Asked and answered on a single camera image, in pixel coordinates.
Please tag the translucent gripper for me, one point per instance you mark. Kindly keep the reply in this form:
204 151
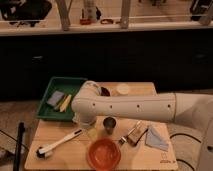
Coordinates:
92 134

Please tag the white dish brush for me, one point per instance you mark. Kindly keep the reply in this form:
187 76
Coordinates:
45 151

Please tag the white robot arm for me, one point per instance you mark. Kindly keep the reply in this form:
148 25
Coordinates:
186 109

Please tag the small metal cup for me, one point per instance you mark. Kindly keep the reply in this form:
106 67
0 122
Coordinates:
109 124

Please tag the orange plastic bowl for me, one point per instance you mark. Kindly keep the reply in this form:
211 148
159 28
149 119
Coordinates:
103 155

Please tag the dark bowl with beans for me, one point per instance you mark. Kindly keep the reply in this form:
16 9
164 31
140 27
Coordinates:
105 91

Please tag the metal spatula tool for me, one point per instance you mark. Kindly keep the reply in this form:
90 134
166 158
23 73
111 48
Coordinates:
134 135

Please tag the blue grey sponge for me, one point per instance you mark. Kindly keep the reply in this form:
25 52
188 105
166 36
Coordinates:
55 98

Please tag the white cup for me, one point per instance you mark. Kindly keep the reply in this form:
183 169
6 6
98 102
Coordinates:
123 89

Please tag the green plastic tray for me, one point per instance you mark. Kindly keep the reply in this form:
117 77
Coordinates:
67 85

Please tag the grey blue cloth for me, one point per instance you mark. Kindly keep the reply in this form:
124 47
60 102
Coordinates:
153 139

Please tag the black pole stand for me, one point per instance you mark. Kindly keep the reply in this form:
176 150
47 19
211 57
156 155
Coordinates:
17 158

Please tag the white bottle on shelf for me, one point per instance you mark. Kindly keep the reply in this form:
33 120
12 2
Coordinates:
90 10

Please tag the black bag on shelf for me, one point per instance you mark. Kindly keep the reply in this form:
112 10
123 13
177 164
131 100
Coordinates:
31 11

